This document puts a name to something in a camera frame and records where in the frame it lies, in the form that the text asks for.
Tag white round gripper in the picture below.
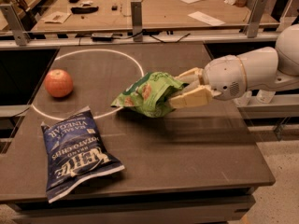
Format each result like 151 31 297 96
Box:
167 55 247 109

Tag green rice chip bag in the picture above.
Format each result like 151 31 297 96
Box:
111 72 186 118

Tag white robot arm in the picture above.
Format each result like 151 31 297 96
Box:
167 24 299 109

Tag blue potato chip bag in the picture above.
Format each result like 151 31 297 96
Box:
41 107 124 203

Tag clear plastic bottle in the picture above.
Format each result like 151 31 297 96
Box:
234 91 252 106

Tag small white paper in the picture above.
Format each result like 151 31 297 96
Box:
188 11 224 26

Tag black power adapter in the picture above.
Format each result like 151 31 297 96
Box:
92 33 113 42

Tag small black block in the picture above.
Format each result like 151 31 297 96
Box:
111 5 118 10

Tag red apple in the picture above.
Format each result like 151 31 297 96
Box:
44 69 73 98

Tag black tool on bench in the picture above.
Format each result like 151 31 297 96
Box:
71 7 99 14

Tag beige card on bench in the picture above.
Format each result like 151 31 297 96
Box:
42 11 70 24

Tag black cable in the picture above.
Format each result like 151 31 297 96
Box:
112 31 192 44

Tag right metal bracket post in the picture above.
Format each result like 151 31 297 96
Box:
244 0 268 38

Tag metal bracket post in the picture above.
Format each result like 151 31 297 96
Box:
0 4 30 46
131 1 143 42
244 0 268 38

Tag middle metal bracket post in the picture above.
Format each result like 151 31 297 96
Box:
131 1 143 42

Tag left metal bracket post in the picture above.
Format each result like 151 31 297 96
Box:
0 4 30 46

